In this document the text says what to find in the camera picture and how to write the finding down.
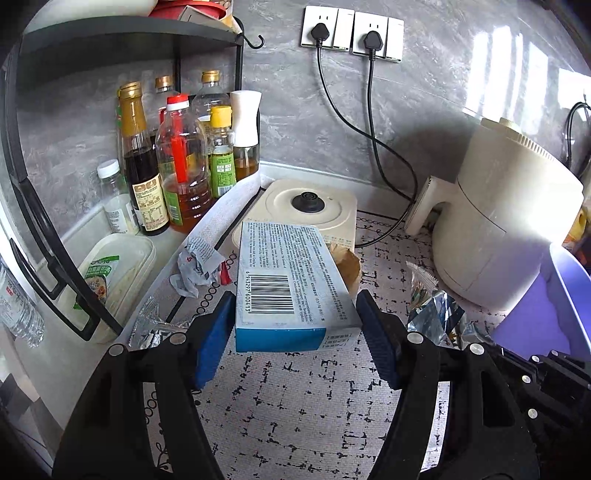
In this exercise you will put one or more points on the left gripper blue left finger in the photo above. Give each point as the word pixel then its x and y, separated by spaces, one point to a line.
pixel 106 436

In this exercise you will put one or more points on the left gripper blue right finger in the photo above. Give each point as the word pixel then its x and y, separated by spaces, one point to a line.
pixel 485 435

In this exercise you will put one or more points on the shiny snack foil bag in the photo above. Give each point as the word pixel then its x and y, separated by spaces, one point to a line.
pixel 433 312

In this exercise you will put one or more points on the blue white cardboard box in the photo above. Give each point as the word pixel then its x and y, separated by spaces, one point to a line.
pixel 290 296

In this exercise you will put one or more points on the purple plastic trash bucket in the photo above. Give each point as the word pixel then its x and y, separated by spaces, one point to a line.
pixel 554 314

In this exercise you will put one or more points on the black metal kitchen rack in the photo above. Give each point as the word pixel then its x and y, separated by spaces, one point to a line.
pixel 36 62

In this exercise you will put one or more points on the crumpled silver foil wrapper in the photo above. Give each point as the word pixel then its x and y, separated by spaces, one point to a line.
pixel 149 330

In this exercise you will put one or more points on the clear plastic water bottle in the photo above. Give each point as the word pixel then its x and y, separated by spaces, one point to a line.
pixel 18 312

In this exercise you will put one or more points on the yellow dish soap bottle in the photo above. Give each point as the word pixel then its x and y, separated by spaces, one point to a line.
pixel 577 231

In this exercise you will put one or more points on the white lidded food container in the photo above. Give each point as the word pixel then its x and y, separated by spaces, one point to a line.
pixel 116 269

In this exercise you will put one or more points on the white air fryer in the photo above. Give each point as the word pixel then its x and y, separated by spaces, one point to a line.
pixel 510 201

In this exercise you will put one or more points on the crumpled white blue wrapper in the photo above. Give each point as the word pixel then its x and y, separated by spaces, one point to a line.
pixel 199 265

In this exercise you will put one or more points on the crumpled brown paper bag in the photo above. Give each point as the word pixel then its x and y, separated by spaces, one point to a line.
pixel 349 266

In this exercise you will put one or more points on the dark soy sauce bottle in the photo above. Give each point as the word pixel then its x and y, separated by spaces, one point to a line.
pixel 141 167

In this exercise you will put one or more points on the small white cap jar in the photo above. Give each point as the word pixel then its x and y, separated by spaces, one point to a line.
pixel 116 200

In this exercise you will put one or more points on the red cap oil bottle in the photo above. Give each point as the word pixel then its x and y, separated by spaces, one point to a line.
pixel 181 150

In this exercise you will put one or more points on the yellow cap green label bottle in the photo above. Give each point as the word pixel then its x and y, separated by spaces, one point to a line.
pixel 221 158

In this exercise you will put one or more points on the cream induction cooker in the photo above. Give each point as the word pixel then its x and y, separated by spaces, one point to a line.
pixel 331 210

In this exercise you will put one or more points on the green label sauce bottle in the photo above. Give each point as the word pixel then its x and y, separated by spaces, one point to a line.
pixel 119 136

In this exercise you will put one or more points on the gold cap clear bottle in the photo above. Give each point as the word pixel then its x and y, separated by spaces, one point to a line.
pixel 209 95

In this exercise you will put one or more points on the white top oil sprayer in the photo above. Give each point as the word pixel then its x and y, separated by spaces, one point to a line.
pixel 245 128

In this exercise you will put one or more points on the white plates on rack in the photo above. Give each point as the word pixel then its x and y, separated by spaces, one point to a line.
pixel 60 11

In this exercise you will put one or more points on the red container on rack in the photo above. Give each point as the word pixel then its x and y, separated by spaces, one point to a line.
pixel 174 9

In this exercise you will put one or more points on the right white wall socket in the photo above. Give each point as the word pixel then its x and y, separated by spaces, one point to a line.
pixel 379 34

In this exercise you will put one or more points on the white wall socket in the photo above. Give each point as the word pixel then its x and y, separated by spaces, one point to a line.
pixel 335 26
pixel 379 34

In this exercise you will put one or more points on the left white wall socket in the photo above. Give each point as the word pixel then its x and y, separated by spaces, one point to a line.
pixel 335 26

